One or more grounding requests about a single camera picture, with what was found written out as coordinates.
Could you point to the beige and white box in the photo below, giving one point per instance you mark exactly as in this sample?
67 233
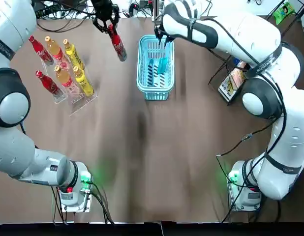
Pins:
238 76

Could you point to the white desk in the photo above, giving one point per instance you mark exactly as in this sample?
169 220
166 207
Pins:
230 6

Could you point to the yellow drink bottle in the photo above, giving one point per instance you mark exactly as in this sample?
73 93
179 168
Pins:
72 52
83 82

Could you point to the orange tea bottle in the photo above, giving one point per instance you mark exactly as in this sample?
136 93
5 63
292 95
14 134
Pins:
64 78
54 49

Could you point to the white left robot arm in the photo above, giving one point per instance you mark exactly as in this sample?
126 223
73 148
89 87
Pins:
14 152

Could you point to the aluminium camera post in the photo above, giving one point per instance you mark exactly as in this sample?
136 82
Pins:
155 9

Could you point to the clear acrylic bottle tray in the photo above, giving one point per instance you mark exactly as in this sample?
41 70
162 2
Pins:
75 103

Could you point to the blue and beige snack bag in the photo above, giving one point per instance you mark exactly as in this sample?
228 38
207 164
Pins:
236 62

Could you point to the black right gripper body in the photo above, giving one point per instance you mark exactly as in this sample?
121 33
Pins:
160 29

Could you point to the white box yellow print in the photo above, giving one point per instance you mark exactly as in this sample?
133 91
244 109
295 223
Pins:
227 88

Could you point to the teal chips bag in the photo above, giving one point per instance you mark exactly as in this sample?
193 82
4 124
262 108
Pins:
163 66

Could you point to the red cola bottle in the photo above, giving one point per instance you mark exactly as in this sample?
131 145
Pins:
41 50
50 83
118 46

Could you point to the green chips bag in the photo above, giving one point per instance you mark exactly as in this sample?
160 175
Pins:
284 11

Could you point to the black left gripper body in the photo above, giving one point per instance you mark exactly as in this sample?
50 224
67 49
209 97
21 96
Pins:
102 8

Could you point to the light blue plastic basket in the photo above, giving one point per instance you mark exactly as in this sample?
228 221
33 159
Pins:
142 73

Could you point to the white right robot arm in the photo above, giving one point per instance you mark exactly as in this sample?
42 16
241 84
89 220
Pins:
252 37

